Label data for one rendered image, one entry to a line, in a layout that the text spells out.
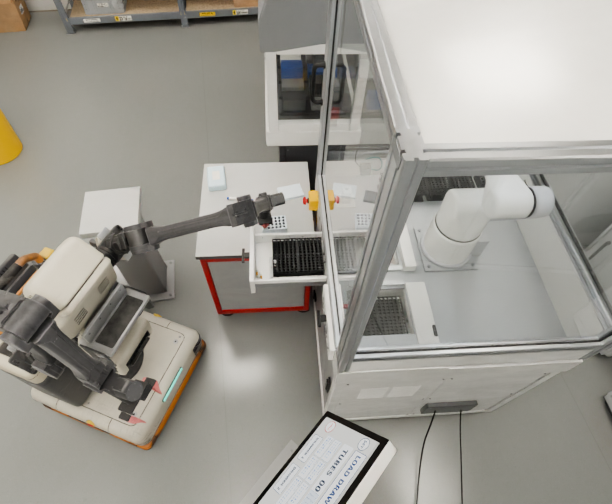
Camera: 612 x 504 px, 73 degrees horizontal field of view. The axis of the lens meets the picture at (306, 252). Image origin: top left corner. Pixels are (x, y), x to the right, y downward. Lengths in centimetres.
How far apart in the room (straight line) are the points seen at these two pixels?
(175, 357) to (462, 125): 192
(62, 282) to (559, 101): 132
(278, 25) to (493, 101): 132
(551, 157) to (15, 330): 105
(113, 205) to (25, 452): 138
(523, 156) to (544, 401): 228
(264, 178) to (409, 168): 169
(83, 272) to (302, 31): 134
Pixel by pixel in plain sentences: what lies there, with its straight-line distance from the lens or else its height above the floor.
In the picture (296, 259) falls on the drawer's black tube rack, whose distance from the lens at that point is 186.
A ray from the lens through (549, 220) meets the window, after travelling 95.
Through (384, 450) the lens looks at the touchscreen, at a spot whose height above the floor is 119.
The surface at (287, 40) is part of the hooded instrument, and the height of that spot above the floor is 142.
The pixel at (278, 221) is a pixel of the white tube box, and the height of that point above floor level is 79.
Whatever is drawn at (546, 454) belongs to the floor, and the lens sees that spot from 282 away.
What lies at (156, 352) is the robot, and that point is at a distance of 240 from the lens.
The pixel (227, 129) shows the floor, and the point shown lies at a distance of 382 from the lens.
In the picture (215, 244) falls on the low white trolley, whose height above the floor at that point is 76.
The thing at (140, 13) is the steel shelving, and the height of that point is 16.
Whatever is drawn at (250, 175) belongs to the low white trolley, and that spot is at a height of 76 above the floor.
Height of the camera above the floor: 243
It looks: 56 degrees down
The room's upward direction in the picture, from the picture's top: 3 degrees clockwise
